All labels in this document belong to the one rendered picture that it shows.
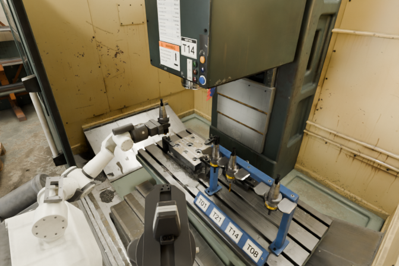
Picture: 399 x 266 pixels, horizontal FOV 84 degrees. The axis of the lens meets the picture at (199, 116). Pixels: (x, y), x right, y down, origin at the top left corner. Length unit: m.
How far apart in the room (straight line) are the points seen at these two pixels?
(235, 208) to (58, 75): 1.57
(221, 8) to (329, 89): 1.11
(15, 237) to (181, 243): 0.52
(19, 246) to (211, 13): 0.82
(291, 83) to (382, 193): 0.97
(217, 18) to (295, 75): 0.72
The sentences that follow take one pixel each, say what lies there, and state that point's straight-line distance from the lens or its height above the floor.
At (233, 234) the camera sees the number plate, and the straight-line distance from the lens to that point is 1.19.
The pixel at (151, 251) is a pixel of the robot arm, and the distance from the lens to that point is 0.30.
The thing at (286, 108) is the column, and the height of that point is 1.30.
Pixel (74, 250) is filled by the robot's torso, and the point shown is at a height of 1.38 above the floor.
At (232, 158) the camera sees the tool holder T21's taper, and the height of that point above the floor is 1.28.
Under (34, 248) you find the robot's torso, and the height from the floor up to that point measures 1.39.
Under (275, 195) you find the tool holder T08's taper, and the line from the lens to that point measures 0.95.
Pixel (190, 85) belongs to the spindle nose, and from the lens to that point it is 1.18.
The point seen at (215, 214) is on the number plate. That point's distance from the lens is 1.23.
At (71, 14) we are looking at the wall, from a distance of 1.96.
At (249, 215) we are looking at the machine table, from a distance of 1.30.
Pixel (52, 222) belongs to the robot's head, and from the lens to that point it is 0.62.
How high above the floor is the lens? 1.91
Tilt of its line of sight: 29 degrees down
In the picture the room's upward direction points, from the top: 1 degrees clockwise
